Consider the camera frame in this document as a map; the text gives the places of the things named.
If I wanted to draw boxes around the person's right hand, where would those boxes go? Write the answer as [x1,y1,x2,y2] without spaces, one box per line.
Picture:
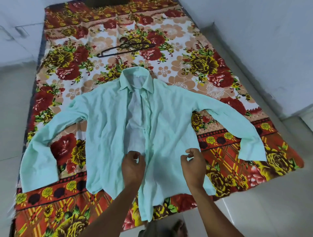
[180,148,207,190]

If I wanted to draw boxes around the person's left hand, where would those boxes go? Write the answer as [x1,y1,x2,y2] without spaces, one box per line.
[121,151,146,188]

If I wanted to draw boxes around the mint green shirt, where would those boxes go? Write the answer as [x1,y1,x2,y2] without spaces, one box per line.
[19,66,267,222]

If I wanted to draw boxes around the black hanger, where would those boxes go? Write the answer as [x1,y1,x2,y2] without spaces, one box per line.
[97,36,156,58]

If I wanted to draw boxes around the person's left forearm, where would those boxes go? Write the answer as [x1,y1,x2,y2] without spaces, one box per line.
[78,184,141,237]

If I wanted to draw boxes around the person's right forearm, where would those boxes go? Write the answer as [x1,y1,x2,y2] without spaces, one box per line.
[189,185,245,237]

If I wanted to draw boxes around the person's olive shorts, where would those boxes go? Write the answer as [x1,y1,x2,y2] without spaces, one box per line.
[138,220,176,237]

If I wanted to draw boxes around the floral bedsheet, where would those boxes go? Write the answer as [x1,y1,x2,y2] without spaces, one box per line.
[13,0,305,237]

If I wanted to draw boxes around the dark mattress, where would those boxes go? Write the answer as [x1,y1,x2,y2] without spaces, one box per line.
[8,6,48,237]

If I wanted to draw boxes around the dark brown pillow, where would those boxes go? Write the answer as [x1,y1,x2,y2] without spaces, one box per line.
[84,0,130,8]

